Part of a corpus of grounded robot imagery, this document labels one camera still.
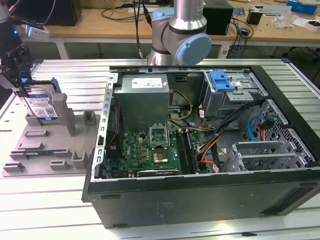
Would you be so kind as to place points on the white barcode label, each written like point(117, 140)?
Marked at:
point(225, 52)

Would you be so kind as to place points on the black table slot clip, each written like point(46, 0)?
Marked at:
point(249, 234)

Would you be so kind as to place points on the flat grey box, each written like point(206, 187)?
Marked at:
point(277, 10)

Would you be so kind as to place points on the black box with blue side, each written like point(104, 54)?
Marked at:
point(220, 20)

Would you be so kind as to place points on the blue cardboard box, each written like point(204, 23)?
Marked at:
point(301, 6)

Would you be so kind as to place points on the RAM stick with blue label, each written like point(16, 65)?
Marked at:
point(37, 153)

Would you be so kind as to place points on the hard disk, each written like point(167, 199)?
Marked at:
point(37, 105)

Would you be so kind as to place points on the green motherboard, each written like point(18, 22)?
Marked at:
point(135, 150)

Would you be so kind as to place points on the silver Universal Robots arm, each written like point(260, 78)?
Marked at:
point(187, 15)

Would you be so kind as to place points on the blue plastic drive carrier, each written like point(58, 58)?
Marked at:
point(221, 83)

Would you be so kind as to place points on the white box with black inside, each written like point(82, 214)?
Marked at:
point(312, 26)

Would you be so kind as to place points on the silver drive cage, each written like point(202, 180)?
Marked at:
point(225, 107)

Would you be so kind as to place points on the wooden desk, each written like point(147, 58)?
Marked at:
point(87, 30)

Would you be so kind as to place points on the grey parts rack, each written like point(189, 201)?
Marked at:
point(50, 142)

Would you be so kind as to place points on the small black open box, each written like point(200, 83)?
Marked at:
point(253, 17)

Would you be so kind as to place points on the black open PC case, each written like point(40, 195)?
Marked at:
point(200, 200)

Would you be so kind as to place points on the CPU socket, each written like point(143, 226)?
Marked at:
point(160, 157)

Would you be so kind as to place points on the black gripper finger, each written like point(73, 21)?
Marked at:
point(6, 76)
point(25, 65)

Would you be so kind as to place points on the silver disk bay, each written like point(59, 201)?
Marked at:
point(262, 147)

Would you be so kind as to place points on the black RAM slot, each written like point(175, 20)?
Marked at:
point(192, 155)
point(184, 155)

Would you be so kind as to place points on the large black computer tower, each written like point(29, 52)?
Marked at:
point(62, 12)

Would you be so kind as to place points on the crumpled clear plastic bag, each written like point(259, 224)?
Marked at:
point(283, 21)

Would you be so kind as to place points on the silver power supply unit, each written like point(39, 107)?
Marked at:
point(142, 107)

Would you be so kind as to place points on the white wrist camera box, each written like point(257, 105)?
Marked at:
point(37, 33)

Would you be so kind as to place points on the black graphics card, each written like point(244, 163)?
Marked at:
point(157, 173)

